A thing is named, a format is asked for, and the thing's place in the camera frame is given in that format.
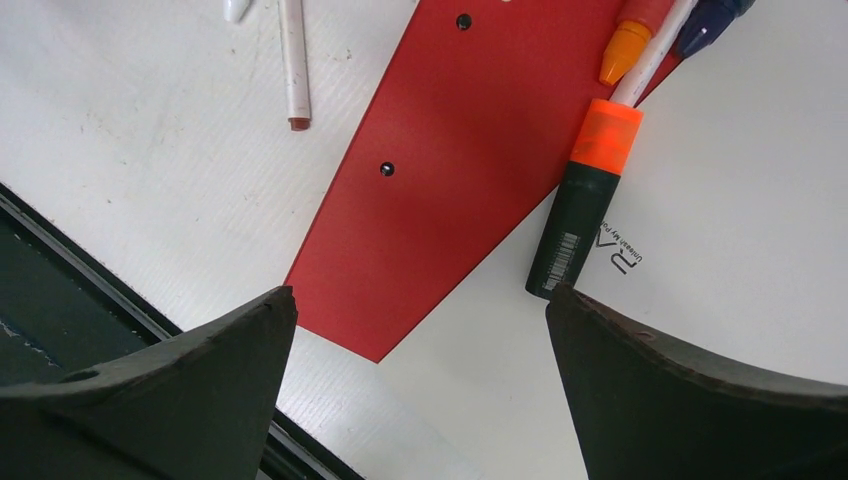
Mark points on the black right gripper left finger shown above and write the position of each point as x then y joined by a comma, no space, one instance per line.
195,406

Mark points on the orange black highlighter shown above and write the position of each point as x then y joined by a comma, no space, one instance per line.
591,176

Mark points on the red binder folder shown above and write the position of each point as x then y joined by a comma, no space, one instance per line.
468,131

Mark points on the blue white small marker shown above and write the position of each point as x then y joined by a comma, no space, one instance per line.
234,10

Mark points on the dark blue marker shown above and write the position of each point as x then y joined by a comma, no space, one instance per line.
706,23

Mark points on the white binder cover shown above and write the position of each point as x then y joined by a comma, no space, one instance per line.
728,230

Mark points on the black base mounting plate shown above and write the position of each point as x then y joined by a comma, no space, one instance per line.
62,312

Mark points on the orange crayon marker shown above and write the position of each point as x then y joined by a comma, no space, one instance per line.
637,23

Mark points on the white pen on binder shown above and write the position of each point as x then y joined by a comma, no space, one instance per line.
634,84

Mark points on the red brown white marker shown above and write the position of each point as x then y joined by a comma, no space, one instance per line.
296,81

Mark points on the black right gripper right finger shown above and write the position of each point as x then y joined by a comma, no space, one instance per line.
647,405

